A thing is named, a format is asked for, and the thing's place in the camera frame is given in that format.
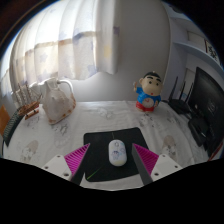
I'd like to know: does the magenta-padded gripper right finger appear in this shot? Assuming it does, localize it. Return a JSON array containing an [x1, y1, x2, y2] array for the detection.
[[131, 142, 184, 186]]

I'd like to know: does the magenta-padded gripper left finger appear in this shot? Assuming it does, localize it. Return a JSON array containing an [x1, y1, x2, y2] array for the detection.
[[41, 142, 92, 186]]

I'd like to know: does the white cartoon-print computer mouse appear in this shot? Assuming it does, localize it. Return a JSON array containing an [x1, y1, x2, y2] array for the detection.
[[108, 139, 128, 167]]

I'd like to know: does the black mouse pad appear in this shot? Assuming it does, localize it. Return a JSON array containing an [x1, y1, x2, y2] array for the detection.
[[82, 126, 150, 183]]

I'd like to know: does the white printed tablecloth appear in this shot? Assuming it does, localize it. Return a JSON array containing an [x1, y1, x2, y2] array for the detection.
[[2, 99, 214, 191]]

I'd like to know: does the large white conch shell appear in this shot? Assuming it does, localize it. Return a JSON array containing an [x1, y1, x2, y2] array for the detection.
[[38, 77, 77, 126]]

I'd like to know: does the black router with antennas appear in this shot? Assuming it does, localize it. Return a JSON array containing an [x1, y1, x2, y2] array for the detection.
[[167, 76, 196, 116]]

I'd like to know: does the cartoon boy figurine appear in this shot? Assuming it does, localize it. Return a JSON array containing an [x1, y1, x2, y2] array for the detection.
[[132, 70, 164, 113]]

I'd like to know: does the orange wooden chair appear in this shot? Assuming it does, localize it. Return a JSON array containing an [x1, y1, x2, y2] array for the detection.
[[0, 104, 11, 137]]

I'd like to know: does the black monitor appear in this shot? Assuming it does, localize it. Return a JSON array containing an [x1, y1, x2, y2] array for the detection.
[[187, 66, 224, 158]]

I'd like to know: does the sheer white curtain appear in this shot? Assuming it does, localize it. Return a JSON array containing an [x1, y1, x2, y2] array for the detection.
[[8, 0, 121, 98]]

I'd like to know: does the white shelf unit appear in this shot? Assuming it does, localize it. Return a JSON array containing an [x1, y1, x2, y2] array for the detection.
[[166, 6, 224, 101]]

